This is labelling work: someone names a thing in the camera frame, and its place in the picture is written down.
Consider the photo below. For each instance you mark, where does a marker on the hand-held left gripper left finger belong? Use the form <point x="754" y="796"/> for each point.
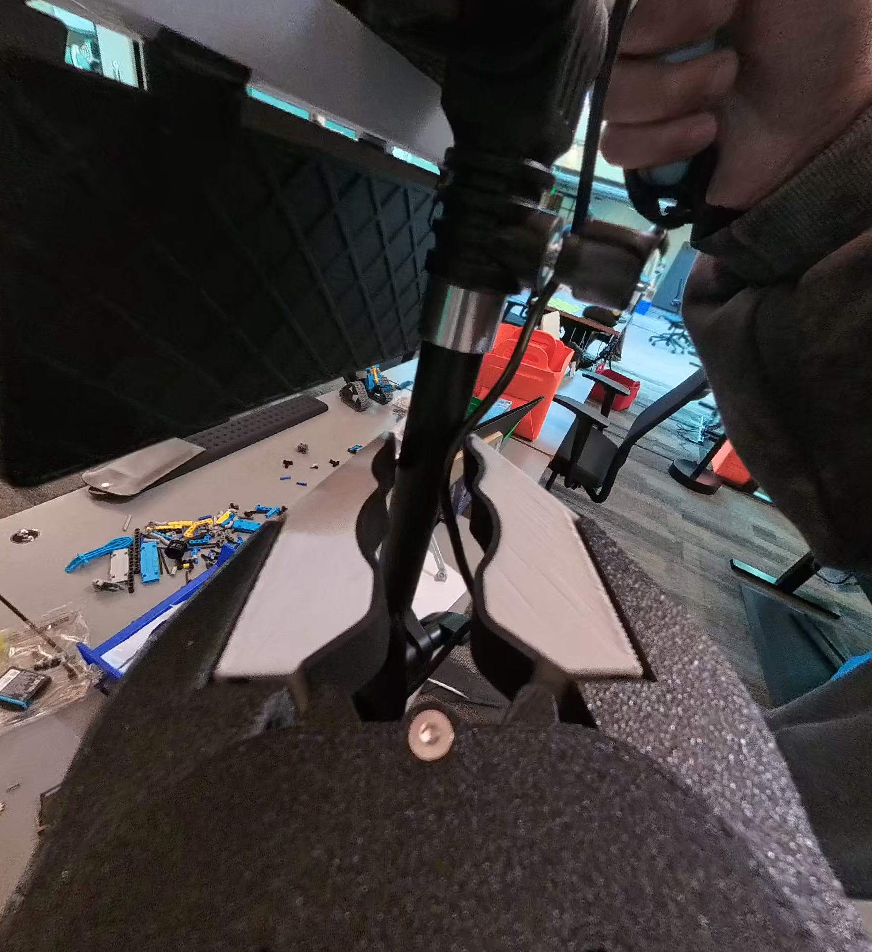
<point x="294" y="595"/>

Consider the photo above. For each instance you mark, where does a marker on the blue toy tracked robot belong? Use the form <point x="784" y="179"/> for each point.
<point x="367" y="387"/>

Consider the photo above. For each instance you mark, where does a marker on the scattered small building pins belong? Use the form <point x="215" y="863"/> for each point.
<point x="302" y="448"/>

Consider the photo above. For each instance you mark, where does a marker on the clear plastic bag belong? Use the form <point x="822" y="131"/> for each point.
<point x="56" y="632"/>

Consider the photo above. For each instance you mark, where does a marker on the black wrist rest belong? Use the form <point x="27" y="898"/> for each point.
<point x="257" y="424"/>

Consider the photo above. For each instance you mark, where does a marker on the orange plastic bin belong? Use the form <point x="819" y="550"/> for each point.
<point x="533" y="372"/>

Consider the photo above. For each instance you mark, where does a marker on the blue plastic bin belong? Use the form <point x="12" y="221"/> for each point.
<point x="120" y="643"/>

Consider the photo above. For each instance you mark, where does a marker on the person's dark sweatshirt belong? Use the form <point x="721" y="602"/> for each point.
<point x="845" y="758"/>

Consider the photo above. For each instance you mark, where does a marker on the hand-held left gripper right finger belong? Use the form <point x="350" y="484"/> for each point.
<point x="547" y="587"/>

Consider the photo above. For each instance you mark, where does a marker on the grey snap pouch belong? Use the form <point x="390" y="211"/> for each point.
<point x="138" y="468"/>

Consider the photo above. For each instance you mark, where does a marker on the black light stand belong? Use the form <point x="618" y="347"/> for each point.
<point x="436" y="446"/>

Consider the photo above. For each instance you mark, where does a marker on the red plastic bin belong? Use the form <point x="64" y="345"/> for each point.
<point x="618" y="387"/>

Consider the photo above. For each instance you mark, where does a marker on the black blue battery pack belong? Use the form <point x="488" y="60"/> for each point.
<point x="13" y="688"/>

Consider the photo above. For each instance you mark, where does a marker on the black round floor base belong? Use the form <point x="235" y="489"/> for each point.
<point x="696" y="472"/>

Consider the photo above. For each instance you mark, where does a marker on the person's right hand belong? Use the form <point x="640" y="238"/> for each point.
<point x="763" y="89"/>

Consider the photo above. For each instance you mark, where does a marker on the pile of blue building pieces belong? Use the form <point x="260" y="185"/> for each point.
<point x="149" y="561"/>

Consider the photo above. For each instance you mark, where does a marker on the black office chair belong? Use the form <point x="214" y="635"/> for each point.
<point x="607" y="446"/>

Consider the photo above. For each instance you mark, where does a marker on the person's right forearm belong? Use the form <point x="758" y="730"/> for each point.
<point x="815" y="335"/>

